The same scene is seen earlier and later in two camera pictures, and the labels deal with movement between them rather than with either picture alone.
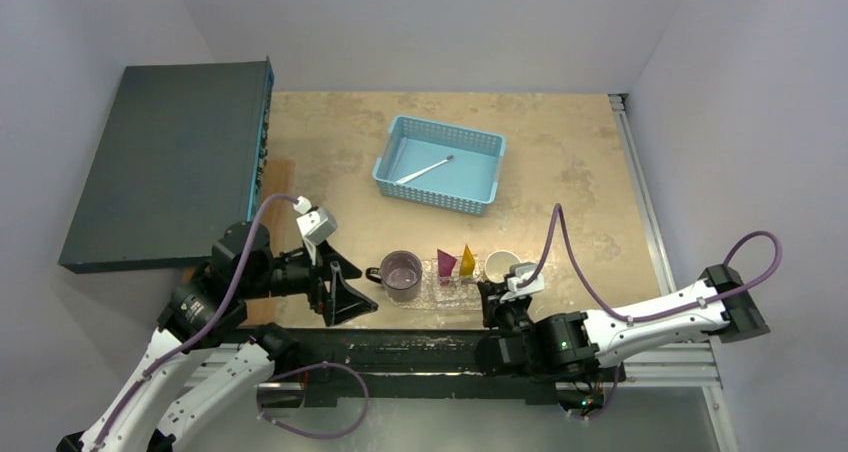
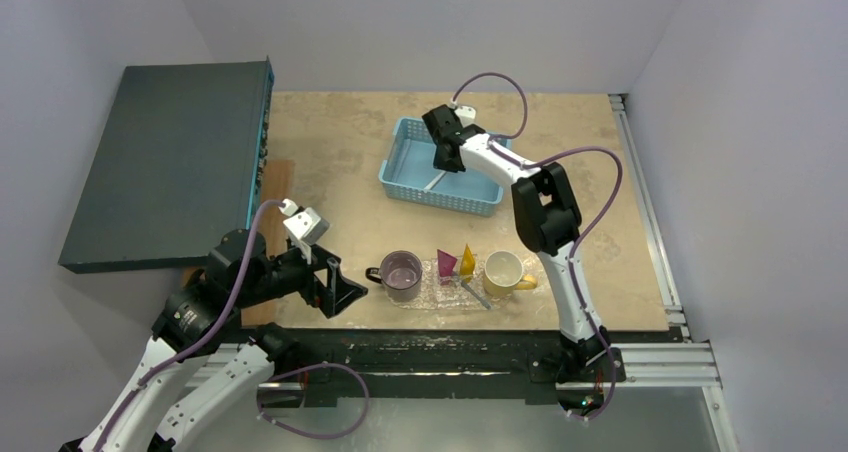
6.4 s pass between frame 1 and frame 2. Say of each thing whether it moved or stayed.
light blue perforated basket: stayed
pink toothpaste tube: stayed
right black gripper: moved
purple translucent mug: stayed
